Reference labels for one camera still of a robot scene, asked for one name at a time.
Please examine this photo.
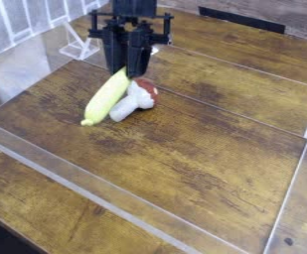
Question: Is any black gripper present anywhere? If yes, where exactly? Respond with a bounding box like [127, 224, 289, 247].
[88, 0, 175, 78]

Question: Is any black strip on table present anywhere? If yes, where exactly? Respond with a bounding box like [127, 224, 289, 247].
[199, 6, 286, 34]

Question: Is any red white toy mushroom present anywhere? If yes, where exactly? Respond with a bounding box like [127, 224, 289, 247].
[109, 78, 159, 122]

